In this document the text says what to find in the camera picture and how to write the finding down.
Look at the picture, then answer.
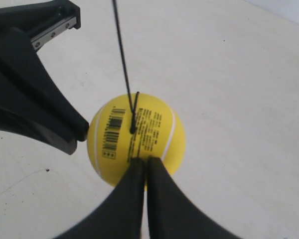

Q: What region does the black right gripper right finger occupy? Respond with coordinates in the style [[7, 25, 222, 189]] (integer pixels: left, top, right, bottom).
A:
[[147, 157, 237, 239]]

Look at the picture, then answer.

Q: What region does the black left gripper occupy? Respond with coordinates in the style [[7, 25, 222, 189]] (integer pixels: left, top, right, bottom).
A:
[[0, 0, 89, 141]]

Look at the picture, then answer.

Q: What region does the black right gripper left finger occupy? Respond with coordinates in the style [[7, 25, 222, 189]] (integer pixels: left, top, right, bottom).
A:
[[56, 158, 146, 239]]

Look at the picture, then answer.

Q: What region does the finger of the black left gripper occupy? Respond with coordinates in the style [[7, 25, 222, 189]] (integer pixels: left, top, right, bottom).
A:
[[0, 109, 77, 155]]

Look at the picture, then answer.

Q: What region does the yellow tennis ball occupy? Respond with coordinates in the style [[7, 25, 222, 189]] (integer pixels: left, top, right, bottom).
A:
[[87, 93, 186, 187]]

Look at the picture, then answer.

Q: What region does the black hanging string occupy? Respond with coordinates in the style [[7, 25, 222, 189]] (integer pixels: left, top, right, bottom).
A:
[[111, 0, 141, 133]]

